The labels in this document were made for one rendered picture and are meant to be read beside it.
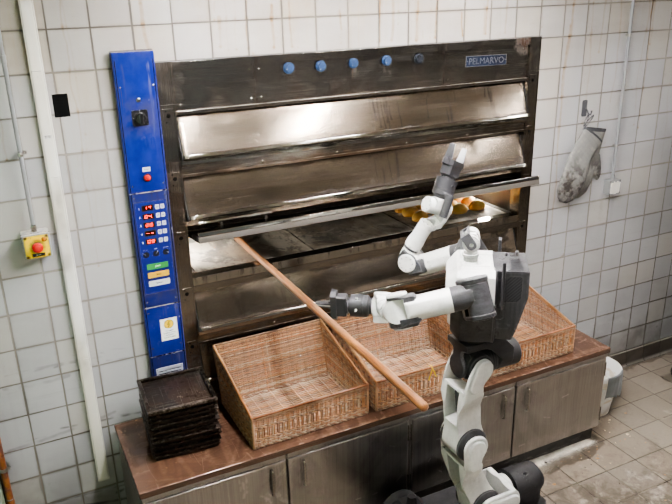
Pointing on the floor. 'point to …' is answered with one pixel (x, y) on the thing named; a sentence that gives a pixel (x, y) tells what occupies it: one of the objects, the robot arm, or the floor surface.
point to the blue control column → (138, 141)
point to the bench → (376, 444)
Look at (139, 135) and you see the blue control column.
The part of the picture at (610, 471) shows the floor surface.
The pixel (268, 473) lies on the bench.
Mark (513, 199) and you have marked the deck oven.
